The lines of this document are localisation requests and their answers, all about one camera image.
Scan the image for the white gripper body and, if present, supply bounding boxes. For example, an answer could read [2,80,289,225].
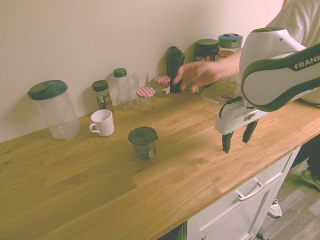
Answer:
[214,98,270,136]

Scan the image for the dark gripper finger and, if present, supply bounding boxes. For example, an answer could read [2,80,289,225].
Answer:
[219,131,235,154]
[241,119,259,144]

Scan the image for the person's bare forearm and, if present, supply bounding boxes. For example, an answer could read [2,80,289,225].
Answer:
[226,48,245,77]

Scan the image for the clear plastic food container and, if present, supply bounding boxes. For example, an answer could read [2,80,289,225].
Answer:
[201,82,247,115]

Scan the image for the person's bare hand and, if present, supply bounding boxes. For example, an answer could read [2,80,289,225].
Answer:
[172,58,235,95]

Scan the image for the person's dark trousers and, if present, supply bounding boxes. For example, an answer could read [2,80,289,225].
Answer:
[289,133,320,175]

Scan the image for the tall jar red checked lid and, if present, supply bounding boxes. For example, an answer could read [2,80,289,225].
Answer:
[214,49,236,86]

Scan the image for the black Vega protein tub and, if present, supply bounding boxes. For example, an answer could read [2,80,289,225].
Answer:
[193,39,220,95]

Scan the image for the grey green sneaker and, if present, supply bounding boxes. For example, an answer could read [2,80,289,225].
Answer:
[299,169,320,192]

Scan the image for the labelled jar red checked lid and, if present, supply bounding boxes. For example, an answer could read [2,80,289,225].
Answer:
[148,75,172,98]

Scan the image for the clear canister blue lid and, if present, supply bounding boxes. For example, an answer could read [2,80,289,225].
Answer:
[217,33,244,85]

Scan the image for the white sneaker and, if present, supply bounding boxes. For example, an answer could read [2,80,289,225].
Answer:
[268,197,283,219]

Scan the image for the black shaker bottle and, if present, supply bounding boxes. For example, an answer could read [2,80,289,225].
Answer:
[165,46,186,94]

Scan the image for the small jar red checked lid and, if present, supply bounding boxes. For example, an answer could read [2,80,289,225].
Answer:
[136,86,156,113]

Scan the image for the clear drinking glass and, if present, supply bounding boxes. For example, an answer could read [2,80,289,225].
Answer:
[132,71,150,101]

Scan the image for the clear plastic bottle green cap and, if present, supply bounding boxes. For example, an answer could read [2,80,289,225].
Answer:
[112,67,133,111]

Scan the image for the white ceramic mug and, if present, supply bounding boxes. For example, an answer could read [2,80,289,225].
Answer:
[88,109,115,138]

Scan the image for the spice jar dark lid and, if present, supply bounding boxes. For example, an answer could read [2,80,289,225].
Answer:
[91,79,115,113]

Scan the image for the large clear jug green lid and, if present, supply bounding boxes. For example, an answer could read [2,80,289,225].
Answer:
[27,79,81,140]

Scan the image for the white cabinet drawer handle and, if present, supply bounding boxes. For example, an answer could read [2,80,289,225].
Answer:
[236,179,266,202]

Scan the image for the white drawer with handle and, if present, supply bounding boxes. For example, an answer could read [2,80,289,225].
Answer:
[186,146,302,240]

